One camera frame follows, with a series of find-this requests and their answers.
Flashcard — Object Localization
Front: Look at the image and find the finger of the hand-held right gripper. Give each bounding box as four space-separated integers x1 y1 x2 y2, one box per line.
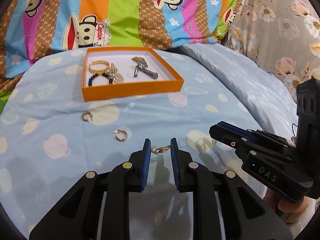
209 124 293 166
217 121 297 152

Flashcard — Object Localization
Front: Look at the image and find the black bead bracelet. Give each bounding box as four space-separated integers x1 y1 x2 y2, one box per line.
87 72 111 87

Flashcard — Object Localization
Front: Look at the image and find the silver chain necklace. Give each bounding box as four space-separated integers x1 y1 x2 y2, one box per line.
106 62 125 83

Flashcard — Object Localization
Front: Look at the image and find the colourful striped cartoon blanket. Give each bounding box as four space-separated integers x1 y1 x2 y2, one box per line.
0 0 250 80

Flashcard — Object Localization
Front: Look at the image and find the grey floral cloth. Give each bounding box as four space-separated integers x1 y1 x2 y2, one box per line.
224 0 320 100

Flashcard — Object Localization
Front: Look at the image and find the gold pearl earring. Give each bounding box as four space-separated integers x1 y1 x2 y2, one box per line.
151 145 172 155

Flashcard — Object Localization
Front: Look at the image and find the light blue dotted bed sheet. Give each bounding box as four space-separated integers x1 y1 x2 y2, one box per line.
0 47 275 240

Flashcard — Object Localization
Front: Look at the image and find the gold chain bracelet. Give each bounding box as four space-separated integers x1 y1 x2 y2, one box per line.
88 60 112 75

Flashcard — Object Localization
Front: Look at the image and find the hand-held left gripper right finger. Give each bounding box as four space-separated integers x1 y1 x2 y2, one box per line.
169 137 293 240

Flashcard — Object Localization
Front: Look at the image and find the pale blue quilt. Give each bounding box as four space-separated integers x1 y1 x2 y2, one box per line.
179 42 320 230

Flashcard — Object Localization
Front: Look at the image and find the orange cardboard box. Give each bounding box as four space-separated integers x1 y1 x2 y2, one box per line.
82 46 185 102

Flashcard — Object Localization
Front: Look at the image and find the person's right hand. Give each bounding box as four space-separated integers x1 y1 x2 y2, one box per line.
264 187 310 220

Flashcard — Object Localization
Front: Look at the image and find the gold wristwatch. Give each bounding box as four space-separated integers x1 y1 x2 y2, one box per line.
131 56 148 67

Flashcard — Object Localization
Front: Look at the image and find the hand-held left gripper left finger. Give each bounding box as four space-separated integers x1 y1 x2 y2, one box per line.
29 138 153 240

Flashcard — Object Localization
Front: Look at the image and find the gold hoop earring with pendant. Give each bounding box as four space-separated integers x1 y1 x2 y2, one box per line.
196 137 218 153

